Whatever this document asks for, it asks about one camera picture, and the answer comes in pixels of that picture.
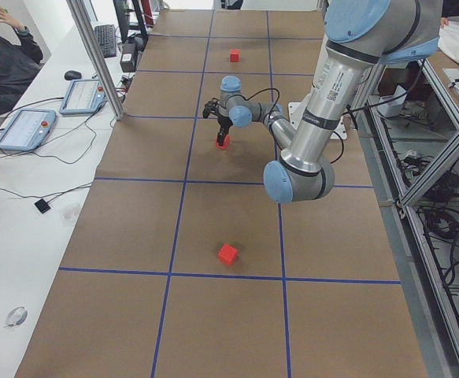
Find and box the black computer mouse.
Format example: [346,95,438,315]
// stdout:
[64,70,82,81]

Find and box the aluminium frame post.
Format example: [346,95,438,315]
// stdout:
[66,0,124,120]

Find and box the red block moved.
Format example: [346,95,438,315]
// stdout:
[217,244,239,265]
[215,135,231,150]

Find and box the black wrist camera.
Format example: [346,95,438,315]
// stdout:
[202,98,219,119]

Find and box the seated person in black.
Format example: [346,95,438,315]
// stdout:
[0,6,43,115]

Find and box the small black square device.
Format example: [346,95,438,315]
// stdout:
[34,198,51,214]

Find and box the teach pendant farther blue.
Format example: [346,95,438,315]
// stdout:
[59,79,106,116]

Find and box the teach pendant nearer blue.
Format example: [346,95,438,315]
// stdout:
[0,109,57,152]

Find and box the black keyboard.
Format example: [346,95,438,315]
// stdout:
[94,24,117,58]

